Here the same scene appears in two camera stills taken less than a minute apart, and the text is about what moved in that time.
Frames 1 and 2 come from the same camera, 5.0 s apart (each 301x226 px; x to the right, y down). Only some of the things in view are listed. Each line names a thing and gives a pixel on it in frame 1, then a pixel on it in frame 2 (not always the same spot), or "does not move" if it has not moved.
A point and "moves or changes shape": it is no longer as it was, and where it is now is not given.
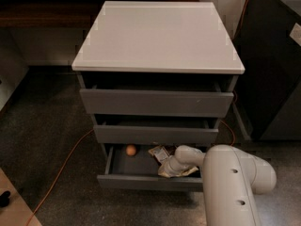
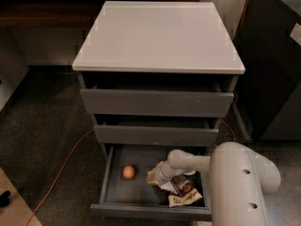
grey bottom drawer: [134, 167] moves or changes shape
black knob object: [4, 199] does not move
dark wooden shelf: [66, 10] does not move
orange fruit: [131, 150] to [128, 171]
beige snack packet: [160, 153] to [193, 196]
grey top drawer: [213, 103] does not move
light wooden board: [17, 213] does not move
